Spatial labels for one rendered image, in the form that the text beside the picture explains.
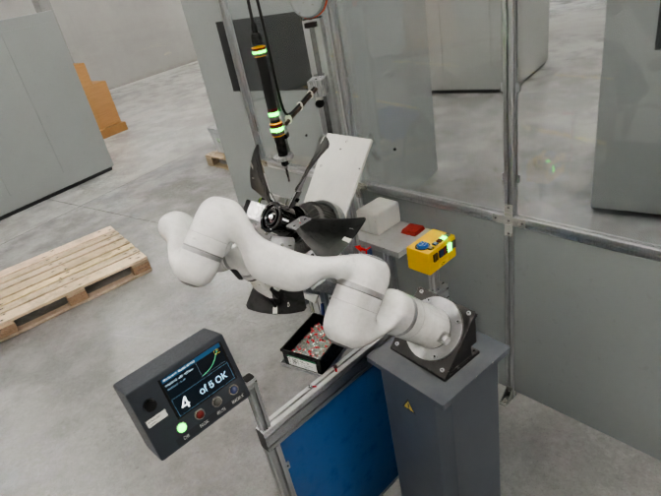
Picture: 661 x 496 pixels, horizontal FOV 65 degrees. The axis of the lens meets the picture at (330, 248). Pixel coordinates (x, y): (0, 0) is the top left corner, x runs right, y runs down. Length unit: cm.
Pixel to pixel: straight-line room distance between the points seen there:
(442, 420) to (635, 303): 91
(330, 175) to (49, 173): 562
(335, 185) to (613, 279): 109
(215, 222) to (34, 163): 620
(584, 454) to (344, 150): 165
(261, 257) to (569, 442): 181
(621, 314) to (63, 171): 663
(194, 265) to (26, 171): 616
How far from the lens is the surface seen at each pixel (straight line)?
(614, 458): 262
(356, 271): 122
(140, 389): 128
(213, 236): 123
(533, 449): 259
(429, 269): 184
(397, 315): 132
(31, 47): 742
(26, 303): 459
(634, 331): 221
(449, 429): 160
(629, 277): 209
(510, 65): 198
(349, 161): 213
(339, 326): 122
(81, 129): 761
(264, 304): 190
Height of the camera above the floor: 201
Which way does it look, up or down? 29 degrees down
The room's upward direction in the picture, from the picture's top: 11 degrees counter-clockwise
